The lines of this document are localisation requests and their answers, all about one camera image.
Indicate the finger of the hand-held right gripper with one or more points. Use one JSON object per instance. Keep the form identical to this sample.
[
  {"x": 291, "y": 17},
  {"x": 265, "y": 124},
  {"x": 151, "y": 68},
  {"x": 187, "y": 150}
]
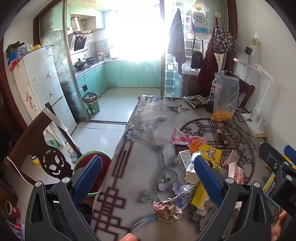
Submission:
[
  {"x": 290, "y": 151},
  {"x": 268, "y": 154}
]

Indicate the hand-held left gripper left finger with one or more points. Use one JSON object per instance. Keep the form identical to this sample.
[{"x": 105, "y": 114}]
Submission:
[{"x": 89, "y": 176}]

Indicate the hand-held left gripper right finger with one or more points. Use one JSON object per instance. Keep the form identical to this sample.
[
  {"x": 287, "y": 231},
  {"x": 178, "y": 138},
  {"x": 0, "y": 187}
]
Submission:
[{"x": 207, "y": 179}]

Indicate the red basin with green rim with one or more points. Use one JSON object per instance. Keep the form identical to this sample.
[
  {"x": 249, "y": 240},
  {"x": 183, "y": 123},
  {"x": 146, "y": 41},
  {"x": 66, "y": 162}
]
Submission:
[{"x": 106, "y": 162}]

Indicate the silver blue snack wrapper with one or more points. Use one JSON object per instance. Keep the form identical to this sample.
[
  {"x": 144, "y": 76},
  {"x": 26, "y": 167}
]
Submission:
[{"x": 183, "y": 192}]

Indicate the pink white candy wrapper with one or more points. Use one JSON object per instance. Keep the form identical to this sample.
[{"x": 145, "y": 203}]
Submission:
[{"x": 237, "y": 175}]

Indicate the pink snack wrapper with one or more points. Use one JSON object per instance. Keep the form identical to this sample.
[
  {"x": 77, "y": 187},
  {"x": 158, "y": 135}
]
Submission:
[{"x": 180, "y": 139}]

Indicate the black small shoulder bag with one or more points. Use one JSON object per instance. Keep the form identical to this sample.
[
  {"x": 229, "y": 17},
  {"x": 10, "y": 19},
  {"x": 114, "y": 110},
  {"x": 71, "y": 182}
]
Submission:
[{"x": 197, "y": 59}]

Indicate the person's right hand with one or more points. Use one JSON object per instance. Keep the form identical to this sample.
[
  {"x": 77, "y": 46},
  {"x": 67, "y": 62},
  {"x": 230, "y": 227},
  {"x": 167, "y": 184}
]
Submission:
[{"x": 278, "y": 223}]

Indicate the person's left hand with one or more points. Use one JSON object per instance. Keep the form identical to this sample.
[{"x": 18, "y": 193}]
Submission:
[{"x": 129, "y": 237}]

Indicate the plain yellow box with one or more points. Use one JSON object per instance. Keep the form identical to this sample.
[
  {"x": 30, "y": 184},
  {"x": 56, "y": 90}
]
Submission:
[{"x": 200, "y": 194}]

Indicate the white paper cup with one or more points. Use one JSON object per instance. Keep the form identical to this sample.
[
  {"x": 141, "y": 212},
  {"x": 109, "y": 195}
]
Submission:
[{"x": 191, "y": 172}]

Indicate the thin wooden board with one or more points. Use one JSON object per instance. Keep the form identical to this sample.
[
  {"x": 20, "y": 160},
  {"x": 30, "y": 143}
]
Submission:
[{"x": 257, "y": 134}]

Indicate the orange yellow drink box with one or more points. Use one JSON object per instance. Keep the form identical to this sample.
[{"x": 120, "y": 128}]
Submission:
[{"x": 208, "y": 151}]

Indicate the white blue milk carton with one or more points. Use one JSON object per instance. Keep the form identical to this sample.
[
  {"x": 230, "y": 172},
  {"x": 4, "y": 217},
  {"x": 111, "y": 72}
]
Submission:
[{"x": 185, "y": 161}]

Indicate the dark brown small packet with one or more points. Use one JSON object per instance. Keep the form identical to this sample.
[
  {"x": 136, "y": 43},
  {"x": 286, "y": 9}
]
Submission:
[{"x": 223, "y": 138}]

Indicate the white power strip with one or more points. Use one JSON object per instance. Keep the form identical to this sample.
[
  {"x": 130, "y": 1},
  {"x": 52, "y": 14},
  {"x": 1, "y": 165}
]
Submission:
[{"x": 245, "y": 114}]

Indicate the crumpled red printed paper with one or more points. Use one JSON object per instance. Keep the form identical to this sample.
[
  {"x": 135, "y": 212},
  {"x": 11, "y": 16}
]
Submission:
[{"x": 166, "y": 209}]

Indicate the white plastic bag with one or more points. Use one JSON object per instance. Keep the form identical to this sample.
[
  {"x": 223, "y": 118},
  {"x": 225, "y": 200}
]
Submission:
[{"x": 54, "y": 136}]

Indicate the brown wooden chair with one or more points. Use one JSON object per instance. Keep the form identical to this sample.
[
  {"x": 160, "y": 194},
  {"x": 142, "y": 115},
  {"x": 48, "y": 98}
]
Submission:
[{"x": 245, "y": 90}]

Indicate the carved dark wooden chair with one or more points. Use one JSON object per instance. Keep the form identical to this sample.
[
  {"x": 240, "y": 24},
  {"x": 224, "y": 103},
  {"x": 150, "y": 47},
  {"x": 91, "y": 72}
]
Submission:
[{"x": 30, "y": 139}]

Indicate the zip bag of orange snacks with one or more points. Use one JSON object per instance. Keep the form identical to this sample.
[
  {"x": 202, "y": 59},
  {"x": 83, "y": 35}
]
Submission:
[{"x": 225, "y": 97}]

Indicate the green floor waste bin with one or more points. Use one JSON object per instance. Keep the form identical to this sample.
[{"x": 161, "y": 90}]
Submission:
[{"x": 92, "y": 104}]

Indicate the white desk lamp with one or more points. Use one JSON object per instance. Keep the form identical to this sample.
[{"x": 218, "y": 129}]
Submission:
[{"x": 266, "y": 76}]

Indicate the black snack packet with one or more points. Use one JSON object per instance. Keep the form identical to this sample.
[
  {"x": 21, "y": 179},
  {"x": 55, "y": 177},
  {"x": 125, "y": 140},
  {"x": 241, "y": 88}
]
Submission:
[{"x": 196, "y": 100}]

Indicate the red tin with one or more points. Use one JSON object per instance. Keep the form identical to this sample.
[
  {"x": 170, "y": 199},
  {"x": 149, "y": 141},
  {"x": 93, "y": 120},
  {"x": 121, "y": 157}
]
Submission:
[{"x": 16, "y": 212}]

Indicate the purple bottle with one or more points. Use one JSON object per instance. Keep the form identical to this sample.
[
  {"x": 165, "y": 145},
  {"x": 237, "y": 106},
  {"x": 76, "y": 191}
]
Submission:
[{"x": 212, "y": 90}]

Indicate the tape roll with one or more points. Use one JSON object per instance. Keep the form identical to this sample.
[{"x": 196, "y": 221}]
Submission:
[{"x": 8, "y": 206}]

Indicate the dark red hanging garment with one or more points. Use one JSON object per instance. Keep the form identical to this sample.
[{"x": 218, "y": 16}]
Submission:
[{"x": 208, "y": 67}]

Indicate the white refrigerator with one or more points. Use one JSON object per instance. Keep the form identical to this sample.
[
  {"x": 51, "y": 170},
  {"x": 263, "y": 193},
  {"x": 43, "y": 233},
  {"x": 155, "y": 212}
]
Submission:
[{"x": 39, "y": 78}]

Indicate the teal lower kitchen cabinets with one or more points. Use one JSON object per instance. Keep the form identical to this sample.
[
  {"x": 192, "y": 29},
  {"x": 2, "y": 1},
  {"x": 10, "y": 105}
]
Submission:
[{"x": 129, "y": 71}]

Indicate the teal kitchen cabinets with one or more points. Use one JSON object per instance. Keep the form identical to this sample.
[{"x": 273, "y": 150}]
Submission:
[
  {"x": 129, "y": 71},
  {"x": 78, "y": 14}
]

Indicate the black cooking pot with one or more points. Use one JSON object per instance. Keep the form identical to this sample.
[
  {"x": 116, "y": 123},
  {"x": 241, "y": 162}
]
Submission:
[{"x": 90, "y": 60}]

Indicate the glass sliding door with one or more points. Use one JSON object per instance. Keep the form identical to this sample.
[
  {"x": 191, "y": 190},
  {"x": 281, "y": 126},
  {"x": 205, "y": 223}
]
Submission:
[{"x": 60, "y": 58}]

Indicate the black white patterned bag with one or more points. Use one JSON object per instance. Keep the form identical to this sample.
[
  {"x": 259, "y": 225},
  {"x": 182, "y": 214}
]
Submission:
[{"x": 223, "y": 39}]

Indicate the range hood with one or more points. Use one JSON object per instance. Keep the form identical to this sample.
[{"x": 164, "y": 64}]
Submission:
[{"x": 81, "y": 42}]

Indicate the blue red carton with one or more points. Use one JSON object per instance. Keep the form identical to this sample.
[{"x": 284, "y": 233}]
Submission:
[{"x": 13, "y": 60}]

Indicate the blue hanging towel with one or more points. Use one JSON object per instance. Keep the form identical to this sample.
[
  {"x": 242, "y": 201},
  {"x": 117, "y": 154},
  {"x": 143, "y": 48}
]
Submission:
[{"x": 177, "y": 39}]

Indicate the blue white cartoon bag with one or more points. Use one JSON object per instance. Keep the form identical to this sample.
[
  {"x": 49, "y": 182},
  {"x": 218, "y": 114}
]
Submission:
[{"x": 198, "y": 23}]

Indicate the dark green cloth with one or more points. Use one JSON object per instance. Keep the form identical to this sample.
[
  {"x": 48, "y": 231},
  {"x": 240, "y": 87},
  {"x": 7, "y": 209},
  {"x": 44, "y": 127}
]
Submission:
[{"x": 13, "y": 46}]

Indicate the teal upper kitchen cabinets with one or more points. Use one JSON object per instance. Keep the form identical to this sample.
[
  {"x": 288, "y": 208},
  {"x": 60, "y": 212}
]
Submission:
[{"x": 78, "y": 14}]

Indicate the yellow hanging ornament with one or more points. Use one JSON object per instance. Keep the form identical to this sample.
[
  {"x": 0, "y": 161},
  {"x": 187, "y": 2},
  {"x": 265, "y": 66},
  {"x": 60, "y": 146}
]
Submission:
[{"x": 198, "y": 5}]

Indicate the black wall adapter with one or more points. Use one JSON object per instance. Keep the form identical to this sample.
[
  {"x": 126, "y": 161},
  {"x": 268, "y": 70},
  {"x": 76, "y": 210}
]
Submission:
[{"x": 248, "y": 50}]

